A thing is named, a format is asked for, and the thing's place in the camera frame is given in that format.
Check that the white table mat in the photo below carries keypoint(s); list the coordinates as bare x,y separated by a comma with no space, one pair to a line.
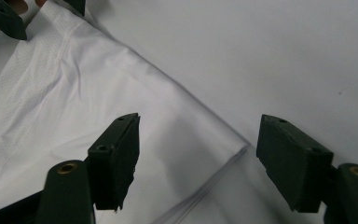
261,46

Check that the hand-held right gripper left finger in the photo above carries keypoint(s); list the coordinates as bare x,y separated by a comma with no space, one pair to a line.
115,161

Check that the white pants with black waistband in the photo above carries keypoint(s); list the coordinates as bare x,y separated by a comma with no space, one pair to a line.
74,93

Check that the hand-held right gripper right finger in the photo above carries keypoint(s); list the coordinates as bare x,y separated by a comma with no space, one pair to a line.
295,165

